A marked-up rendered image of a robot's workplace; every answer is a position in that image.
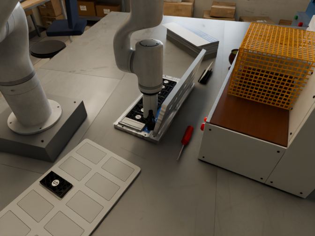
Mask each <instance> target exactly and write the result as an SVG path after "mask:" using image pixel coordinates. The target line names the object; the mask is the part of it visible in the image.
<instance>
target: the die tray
mask: <svg viewBox="0 0 315 236"><path fill-rule="evenodd" d="M51 171H53V172H55V173H56V174H58V175H59V176H61V177H62V178H64V179H65V180H67V181H68V182H70V183H71V184H72V185H73V186H72V187H71V188H70V189H69V190H68V192H67V193H66V194H65V195H64V196H63V197H62V198H60V197H59V196H57V195H56V194H54V193H53V192H52V191H50V190H49V189H47V188H46V187H45V186H43V185H42V184H41V183H40V182H39V181H40V180H42V179H43V178H44V177H45V176H46V175H47V174H48V173H49V172H51ZM140 172H141V169H140V167H138V166H136V165H134V164H132V163H131V162H129V161H127V160H125V159H124V158H122V157H120V156H118V155H116V154H115V153H113V152H111V151H109V150H107V149H106V148H104V147H102V146H100V145H98V144H97V143H95V142H93V141H91V140H89V139H84V140H83V141H82V142H81V143H80V144H78V145H77V146H76V147H75V148H74V149H73V150H71V151H70V152H69V153H68V154H67V155H66V156H64V157H63V158H62V159H61V160H60V161H59V162H57V163H56V164H55V165H54V166H53V167H51V168H50V169H49V170H48V171H47V172H46V173H45V174H44V175H43V176H41V177H40V178H39V179H38V180H37V181H36V182H34V183H33V184H32V185H31V186H30V187H29V188H27V189H26V190H25V191H24V192H23V193H21V194H20V195H19V196H18V197H17V198H16V199H15V200H13V201H12V202H11V203H10V204H9V205H7V206H6V207H5V208H4V209H3V210H2V211H0V236H90V235H91V234H92V233H93V232H94V230H95V229H96V228H97V227H98V225H99V224H100V223H101V221H102V220H103V219H104V218H105V217H106V215H107V214H108V213H109V212H110V210H111V209H112V208H113V206H114V205H115V204H116V203H117V201H118V200H119V199H120V197H121V196H122V195H123V194H124V192H125V191H126V190H127V188H128V187H129V186H130V185H131V184H132V182H133V181H134V180H135V179H136V177H137V176H138V175H139V174H140Z"/></svg>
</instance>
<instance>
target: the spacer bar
mask: <svg viewBox="0 0 315 236"><path fill-rule="evenodd" d="M121 122H122V123H125V124H128V125H131V126H134V127H137V128H139V129H141V130H143V129H144V127H145V124H143V123H141V122H138V121H135V120H132V119H129V118H127V117H125V118H124V119H123V120H122V121H121Z"/></svg>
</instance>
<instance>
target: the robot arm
mask: <svg viewBox="0 0 315 236"><path fill-rule="evenodd" d="M163 14H164V0H130V13H129V15H128V17H127V18H126V19H125V20H124V21H123V22H122V24H121V25H120V26H119V27H118V29H117V30H116V32H115V35H114V39H113V49H114V56H115V62H116V65H117V67H118V69H119V70H121V71H123V72H127V73H132V74H136V75H137V78H138V88H139V90H140V92H141V93H143V117H144V118H147V130H148V131H153V130H154V128H155V125H156V123H155V118H156V117H157V107H158V93H159V92H160V91H161V89H162V87H163V43H162V42H161V41H159V40H157V39H151V38H148V39H142V40H140V41H138V42H137V43H136V44H135V50H134V49H132V47H131V42H130V39H131V35H132V33H134V32H136V31H138V30H143V29H149V28H154V27H156V26H158V25H160V24H161V22H162V20H163ZM0 91H1V93H2V95H3V96H4V98H5V100H6V102H7V103H8V105H9V107H10V108H11V110H12V113H11V114H10V116H9V117H8V120H7V124H8V126H9V128H10V130H12V131H13V132H15V133H17V134H22V135H30V134H36V133H40V132H43V131H45V130H47V129H49V128H51V127H52V126H54V125H55V124H56V123H57V122H58V121H59V119H60V118H61V116H62V108H61V106H60V104H59V103H57V102H56V101H54V100H50V99H47V97H46V95H45V92H44V90H43V87H42V85H41V83H40V80H39V78H38V75H37V73H36V71H35V69H34V66H33V64H32V62H31V60H30V55H29V31H28V23H27V18H26V14H25V12H24V9H23V7H22V6H21V4H20V2H19V0H0ZM152 119H153V120H152Z"/></svg>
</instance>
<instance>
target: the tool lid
mask: <svg viewBox="0 0 315 236"><path fill-rule="evenodd" d="M205 53H206V50H204V49H202V51H201V52H200V53H199V55H198V56H197V57H196V59H195V60H194V62H193V63H192V64H191V66H190V67H189V68H188V70H187V71H186V72H185V73H184V75H183V76H182V78H181V79H180V80H179V82H178V83H177V84H176V86H175V87H174V89H173V90H172V91H171V93H170V94H169V95H168V97H167V98H166V99H165V101H164V102H163V103H162V106H161V109H160V112H159V115H158V118H157V122H156V125H155V128H154V131H153V134H152V135H153V136H155V137H157V135H158V133H159V131H160V130H161V128H162V127H163V126H164V124H165V123H166V121H167V120H168V118H169V117H170V115H171V114H172V112H173V111H174V109H175V107H176V106H177V104H178V102H179V101H180V100H181V98H182V97H183V96H184V94H185V92H186V91H187V89H188V88H189V86H190V84H191V83H192V81H193V80H194V78H195V75H196V73H197V71H198V69H199V66H200V64H201V62H202V59H203V57H204V55H205Z"/></svg>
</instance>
